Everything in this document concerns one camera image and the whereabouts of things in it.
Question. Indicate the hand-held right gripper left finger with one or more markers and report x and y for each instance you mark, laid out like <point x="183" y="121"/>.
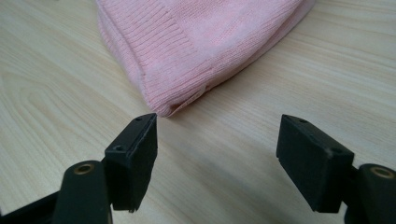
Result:
<point x="132" y="165"/>

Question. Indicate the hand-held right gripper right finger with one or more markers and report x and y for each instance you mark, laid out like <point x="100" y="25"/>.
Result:
<point x="314" y="161"/>

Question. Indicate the pink knitted hat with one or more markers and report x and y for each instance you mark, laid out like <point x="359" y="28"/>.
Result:
<point x="199" y="46"/>

